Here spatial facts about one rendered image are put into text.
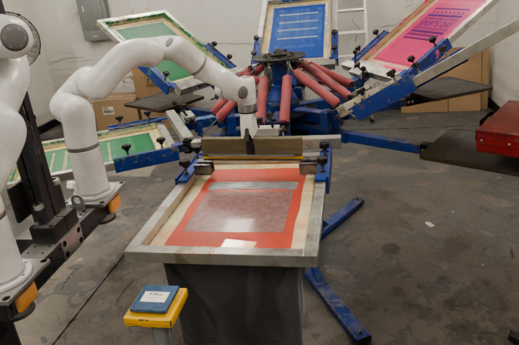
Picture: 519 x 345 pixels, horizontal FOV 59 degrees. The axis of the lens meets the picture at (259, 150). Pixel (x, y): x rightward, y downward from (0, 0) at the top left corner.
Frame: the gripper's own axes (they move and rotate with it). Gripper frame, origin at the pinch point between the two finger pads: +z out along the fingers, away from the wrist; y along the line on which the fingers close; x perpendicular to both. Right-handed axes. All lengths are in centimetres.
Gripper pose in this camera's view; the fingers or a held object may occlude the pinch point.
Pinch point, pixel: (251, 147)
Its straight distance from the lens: 183.8
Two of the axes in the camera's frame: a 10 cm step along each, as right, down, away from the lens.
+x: 9.8, -0.2, -2.0
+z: 0.9, 9.4, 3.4
